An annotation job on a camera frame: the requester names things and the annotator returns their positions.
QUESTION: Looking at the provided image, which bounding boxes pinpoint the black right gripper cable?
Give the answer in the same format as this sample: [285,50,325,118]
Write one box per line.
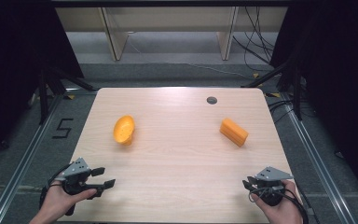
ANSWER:
[247,185,310,224]

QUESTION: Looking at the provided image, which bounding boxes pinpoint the person's right hand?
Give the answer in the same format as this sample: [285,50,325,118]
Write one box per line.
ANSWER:
[249,179,305,224]

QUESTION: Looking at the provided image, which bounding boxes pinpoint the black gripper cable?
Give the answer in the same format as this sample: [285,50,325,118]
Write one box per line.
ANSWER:
[47,164,73,189]
[247,185,310,224]

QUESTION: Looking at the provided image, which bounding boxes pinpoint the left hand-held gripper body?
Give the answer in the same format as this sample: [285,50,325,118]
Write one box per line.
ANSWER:
[55,157,105,217]

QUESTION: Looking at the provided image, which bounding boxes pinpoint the black metal stand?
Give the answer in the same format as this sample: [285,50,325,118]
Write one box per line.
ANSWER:
[241,57,304,121]
[37,65,97,126]

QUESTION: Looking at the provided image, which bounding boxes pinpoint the bundle of black floor cables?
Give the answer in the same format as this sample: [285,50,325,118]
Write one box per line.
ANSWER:
[231,6,277,73]

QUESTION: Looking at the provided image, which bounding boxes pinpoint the aluminium floor rail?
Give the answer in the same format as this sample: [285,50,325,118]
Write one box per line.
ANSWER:
[0,92,67,224]
[281,92,358,224]

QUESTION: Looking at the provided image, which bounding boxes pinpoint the light wooden desk frame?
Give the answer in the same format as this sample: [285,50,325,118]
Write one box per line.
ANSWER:
[55,6,289,62]

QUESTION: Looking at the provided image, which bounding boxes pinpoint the orange ridged block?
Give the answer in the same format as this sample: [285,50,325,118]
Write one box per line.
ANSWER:
[219,117,250,148]

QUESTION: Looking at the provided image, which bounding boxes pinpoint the orange plastic bowl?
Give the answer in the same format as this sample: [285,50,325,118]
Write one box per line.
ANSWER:
[112,114,136,147]

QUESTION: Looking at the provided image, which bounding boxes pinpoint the person's left hand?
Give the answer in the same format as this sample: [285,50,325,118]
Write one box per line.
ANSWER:
[28,184,98,224]

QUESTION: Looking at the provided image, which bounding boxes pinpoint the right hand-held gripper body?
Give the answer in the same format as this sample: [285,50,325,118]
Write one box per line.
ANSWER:
[247,165,295,207]

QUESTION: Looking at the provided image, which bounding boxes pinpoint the black curtain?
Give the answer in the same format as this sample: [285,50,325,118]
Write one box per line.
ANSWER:
[269,0,358,206]
[0,0,86,169]

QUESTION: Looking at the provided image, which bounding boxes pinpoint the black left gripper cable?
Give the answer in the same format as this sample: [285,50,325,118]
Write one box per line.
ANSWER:
[47,164,73,189]

